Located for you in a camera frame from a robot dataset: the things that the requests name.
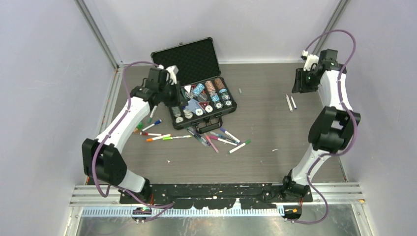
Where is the green tip white marker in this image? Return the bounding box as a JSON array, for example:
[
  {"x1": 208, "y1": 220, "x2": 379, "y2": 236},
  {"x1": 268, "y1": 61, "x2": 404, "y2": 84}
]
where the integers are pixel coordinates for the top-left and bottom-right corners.
[{"x1": 148, "y1": 105, "x2": 158, "y2": 123}]

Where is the pink marker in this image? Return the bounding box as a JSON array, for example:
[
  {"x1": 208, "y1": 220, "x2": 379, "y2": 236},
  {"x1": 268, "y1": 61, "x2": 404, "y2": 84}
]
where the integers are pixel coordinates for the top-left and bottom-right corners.
[{"x1": 204, "y1": 133, "x2": 219, "y2": 154}]

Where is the green cap white marker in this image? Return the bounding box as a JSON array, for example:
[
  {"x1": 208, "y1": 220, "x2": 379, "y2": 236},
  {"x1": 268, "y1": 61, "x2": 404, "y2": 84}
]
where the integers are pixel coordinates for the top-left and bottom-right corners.
[{"x1": 228, "y1": 140, "x2": 251, "y2": 154}]

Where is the dark purple marker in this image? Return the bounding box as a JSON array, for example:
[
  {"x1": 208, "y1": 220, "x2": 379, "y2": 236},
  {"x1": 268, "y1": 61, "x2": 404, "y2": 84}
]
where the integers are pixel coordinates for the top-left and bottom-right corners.
[{"x1": 191, "y1": 128, "x2": 211, "y2": 146}]

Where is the light blue marker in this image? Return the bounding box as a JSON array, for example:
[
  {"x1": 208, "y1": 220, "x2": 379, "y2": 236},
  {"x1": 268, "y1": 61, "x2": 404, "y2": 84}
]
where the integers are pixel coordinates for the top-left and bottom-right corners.
[{"x1": 210, "y1": 131, "x2": 235, "y2": 142}]

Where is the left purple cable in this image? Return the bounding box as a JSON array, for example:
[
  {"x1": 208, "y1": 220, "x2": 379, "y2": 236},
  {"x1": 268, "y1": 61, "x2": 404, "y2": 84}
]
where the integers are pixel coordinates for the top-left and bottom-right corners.
[{"x1": 91, "y1": 61, "x2": 175, "y2": 224}]

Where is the black poker chip case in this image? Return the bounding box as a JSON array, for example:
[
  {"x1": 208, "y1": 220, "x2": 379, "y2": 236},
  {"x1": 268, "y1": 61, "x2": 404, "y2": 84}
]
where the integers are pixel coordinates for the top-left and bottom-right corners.
[{"x1": 150, "y1": 37, "x2": 237, "y2": 134}]

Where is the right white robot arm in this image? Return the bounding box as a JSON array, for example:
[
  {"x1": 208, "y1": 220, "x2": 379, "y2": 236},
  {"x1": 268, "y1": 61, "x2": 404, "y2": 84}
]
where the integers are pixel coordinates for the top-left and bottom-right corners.
[{"x1": 280, "y1": 49, "x2": 361, "y2": 202}]

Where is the purple cable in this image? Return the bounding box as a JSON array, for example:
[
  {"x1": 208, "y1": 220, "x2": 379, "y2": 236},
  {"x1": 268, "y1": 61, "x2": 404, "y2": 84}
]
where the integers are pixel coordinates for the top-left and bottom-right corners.
[
  {"x1": 91, "y1": 61, "x2": 175, "y2": 224},
  {"x1": 286, "y1": 29, "x2": 359, "y2": 225}
]

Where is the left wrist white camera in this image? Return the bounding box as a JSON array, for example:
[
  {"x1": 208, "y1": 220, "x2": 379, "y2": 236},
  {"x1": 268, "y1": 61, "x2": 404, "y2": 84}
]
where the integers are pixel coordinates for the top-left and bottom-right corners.
[{"x1": 165, "y1": 65, "x2": 179, "y2": 85}]

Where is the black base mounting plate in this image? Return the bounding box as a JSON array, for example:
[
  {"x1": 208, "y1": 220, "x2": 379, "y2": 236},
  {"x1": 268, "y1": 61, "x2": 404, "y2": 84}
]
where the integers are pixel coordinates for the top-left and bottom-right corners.
[{"x1": 119, "y1": 183, "x2": 313, "y2": 209}]

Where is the magenta cap white marker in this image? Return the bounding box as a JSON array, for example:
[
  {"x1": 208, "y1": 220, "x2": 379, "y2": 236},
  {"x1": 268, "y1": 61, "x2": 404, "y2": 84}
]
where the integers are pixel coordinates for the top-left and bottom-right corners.
[{"x1": 209, "y1": 135, "x2": 238, "y2": 146}]

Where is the purple cap white marker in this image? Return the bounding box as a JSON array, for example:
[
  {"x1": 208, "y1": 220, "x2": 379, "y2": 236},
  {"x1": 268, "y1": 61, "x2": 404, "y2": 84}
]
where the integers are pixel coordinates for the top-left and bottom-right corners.
[{"x1": 220, "y1": 127, "x2": 241, "y2": 143}]

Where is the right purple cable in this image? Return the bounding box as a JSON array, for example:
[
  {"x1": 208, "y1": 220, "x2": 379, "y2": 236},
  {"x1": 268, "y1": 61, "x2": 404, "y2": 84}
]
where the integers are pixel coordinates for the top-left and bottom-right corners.
[{"x1": 286, "y1": 29, "x2": 359, "y2": 225}]

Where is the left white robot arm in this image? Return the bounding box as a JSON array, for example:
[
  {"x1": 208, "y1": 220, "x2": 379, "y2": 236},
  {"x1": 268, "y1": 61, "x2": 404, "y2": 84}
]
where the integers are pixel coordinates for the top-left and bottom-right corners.
[{"x1": 82, "y1": 65, "x2": 180, "y2": 204}]

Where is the dark green marker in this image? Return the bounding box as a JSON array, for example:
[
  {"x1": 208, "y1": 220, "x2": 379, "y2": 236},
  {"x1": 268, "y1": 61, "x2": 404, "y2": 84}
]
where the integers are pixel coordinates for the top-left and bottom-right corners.
[{"x1": 186, "y1": 128, "x2": 208, "y2": 147}]

